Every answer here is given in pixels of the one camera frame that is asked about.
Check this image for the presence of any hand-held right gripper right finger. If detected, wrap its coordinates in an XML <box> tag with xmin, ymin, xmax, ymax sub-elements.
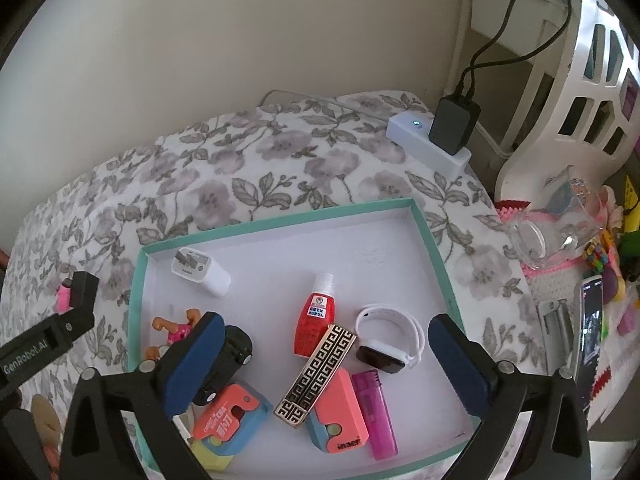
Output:
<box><xmin>427</xmin><ymin>312</ymin><xmax>593</xmax><ymax>480</ymax></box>

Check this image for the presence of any gold patterned lighter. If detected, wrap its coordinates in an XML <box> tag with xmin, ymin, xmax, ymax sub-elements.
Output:
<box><xmin>272</xmin><ymin>324</ymin><xmax>358</xmax><ymax>431</ymax></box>

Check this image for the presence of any teal cardboard box lid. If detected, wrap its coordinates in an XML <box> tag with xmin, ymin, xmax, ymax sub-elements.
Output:
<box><xmin>125</xmin><ymin>197</ymin><xmax>476</xmax><ymax>480</ymax></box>

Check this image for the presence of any floral blanket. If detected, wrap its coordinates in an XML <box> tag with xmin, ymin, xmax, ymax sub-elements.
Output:
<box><xmin>0</xmin><ymin>92</ymin><xmax>551</xmax><ymax>480</ymax></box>

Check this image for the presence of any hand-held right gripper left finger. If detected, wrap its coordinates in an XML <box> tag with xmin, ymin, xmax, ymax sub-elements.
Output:
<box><xmin>59</xmin><ymin>311</ymin><xmax>226</xmax><ymax>480</ymax></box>

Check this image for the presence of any white band smartwatch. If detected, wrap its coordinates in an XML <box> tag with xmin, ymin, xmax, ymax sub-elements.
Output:
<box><xmin>354</xmin><ymin>304</ymin><xmax>427</xmax><ymax>373</ymax></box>

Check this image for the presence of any black power adapter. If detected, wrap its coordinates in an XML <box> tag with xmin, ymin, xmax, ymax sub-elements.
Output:
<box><xmin>428</xmin><ymin>96</ymin><xmax>482</xmax><ymax>156</ymax></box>

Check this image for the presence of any coral and blue large eraser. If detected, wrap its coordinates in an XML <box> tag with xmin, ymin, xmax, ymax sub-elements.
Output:
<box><xmin>305</xmin><ymin>369</ymin><xmax>370</xmax><ymax>456</ymax></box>

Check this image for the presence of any pink and red crochet mat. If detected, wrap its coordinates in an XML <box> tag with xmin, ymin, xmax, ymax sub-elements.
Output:
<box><xmin>495</xmin><ymin>197</ymin><xmax>640</xmax><ymax>426</ymax></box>

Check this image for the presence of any white plastic basket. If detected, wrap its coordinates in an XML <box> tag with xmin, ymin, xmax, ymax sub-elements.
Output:
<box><xmin>495</xmin><ymin>0</ymin><xmax>640</xmax><ymax>201</ymax></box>

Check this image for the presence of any white power strip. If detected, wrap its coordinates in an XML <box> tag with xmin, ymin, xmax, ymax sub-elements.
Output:
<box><xmin>386</xmin><ymin>111</ymin><xmax>473</xmax><ymax>181</ymax></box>

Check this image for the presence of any purple translucent lighter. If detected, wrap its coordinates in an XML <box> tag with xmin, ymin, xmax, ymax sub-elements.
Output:
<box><xmin>351</xmin><ymin>369</ymin><xmax>398</xmax><ymax>460</ymax></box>

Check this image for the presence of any black plugged adapter with cable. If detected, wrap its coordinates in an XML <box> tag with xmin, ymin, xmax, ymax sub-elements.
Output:
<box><xmin>446</xmin><ymin>0</ymin><xmax>576</xmax><ymax>153</ymax></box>

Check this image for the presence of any pink dog toy figure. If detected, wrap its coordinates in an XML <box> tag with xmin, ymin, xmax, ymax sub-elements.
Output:
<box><xmin>145</xmin><ymin>309</ymin><xmax>201</xmax><ymax>363</ymax></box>

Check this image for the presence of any smartphone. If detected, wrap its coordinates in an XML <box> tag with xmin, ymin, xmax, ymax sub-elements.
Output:
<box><xmin>575</xmin><ymin>274</ymin><xmax>606</xmax><ymax>401</ymax></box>

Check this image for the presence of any clear glass cup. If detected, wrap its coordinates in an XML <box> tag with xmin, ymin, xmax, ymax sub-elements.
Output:
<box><xmin>510</xmin><ymin>167</ymin><xmax>608</xmax><ymax>271</ymax></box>

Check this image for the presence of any black toy car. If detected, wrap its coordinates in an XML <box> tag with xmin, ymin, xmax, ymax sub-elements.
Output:
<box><xmin>192</xmin><ymin>325</ymin><xmax>255</xmax><ymax>407</ymax></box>

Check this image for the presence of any colourful bead string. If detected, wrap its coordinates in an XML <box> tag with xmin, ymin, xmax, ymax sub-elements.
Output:
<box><xmin>582</xmin><ymin>237</ymin><xmax>618</xmax><ymax>271</ymax></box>

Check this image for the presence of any person's left hand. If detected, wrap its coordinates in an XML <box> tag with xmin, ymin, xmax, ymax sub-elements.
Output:
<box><xmin>30</xmin><ymin>394</ymin><xmax>68</xmax><ymax>471</ymax></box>

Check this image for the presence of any silver metal stand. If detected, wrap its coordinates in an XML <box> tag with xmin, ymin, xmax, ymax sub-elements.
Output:
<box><xmin>537</xmin><ymin>299</ymin><xmax>576</xmax><ymax>376</ymax></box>

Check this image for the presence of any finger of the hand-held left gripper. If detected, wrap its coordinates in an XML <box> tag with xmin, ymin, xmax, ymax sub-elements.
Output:
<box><xmin>69</xmin><ymin>271</ymin><xmax>99</xmax><ymax>321</ymax></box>

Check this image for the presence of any red bottle with white cap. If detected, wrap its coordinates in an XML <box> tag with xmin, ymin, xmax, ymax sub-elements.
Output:
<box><xmin>294</xmin><ymin>272</ymin><xmax>337</xmax><ymax>358</ymax></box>

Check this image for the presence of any white plug charger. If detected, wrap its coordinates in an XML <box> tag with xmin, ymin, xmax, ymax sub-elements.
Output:
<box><xmin>171</xmin><ymin>247</ymin><xmax>232</xmax><ymax>300</ymax></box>

